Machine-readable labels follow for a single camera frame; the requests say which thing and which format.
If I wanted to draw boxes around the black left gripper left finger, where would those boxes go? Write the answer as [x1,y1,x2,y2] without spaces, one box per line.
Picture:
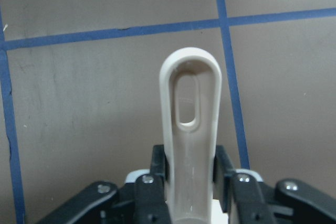
[39,145,172,223]

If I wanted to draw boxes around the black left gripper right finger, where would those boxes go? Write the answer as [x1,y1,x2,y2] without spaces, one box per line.
[213,145,335,223]

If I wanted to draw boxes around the beige plastic dustpan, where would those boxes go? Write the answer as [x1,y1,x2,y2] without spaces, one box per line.
[159,47,222,223]

